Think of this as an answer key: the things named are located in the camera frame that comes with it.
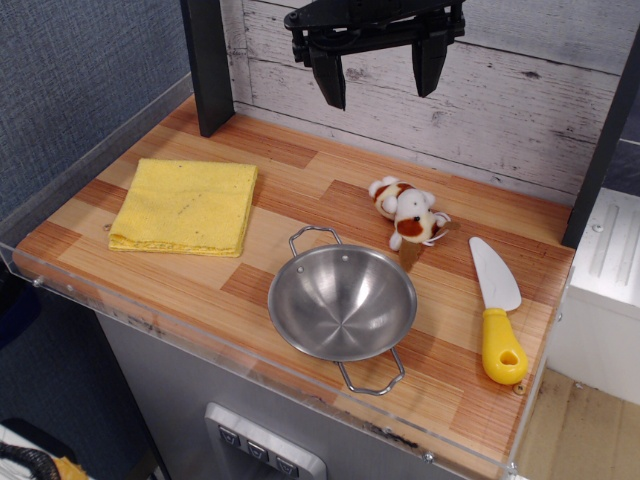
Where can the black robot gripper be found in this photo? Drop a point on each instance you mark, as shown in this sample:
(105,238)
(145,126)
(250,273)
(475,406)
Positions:
(324,31)

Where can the yellow towel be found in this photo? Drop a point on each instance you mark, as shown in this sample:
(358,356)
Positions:
(185,207)

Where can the stainless steel colander bowl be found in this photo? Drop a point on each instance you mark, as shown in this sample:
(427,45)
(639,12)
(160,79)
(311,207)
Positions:
(342,303)

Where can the white brown plush dog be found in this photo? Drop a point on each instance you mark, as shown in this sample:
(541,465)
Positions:
(416,225)

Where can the white ridged appliance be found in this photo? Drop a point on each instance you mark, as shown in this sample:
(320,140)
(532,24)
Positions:
(596,338)

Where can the clear acrylic edge guard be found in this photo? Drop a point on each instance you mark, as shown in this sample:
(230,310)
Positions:
(199,332)

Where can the silver dispenser button panel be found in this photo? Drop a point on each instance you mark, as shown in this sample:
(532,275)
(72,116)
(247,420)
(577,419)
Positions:
(286,459)

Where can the dark vertical post left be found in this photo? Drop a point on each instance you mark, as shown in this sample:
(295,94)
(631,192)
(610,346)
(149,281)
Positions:
(206,46)

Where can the dark vertical post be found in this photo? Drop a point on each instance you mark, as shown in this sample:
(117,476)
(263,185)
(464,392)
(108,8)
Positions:
(206,46)
(605,148)

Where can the dark vertical post right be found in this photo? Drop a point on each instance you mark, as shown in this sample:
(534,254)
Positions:
(605,148)

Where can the toy knife yellow handle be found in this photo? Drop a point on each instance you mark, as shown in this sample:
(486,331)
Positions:
(503,358)

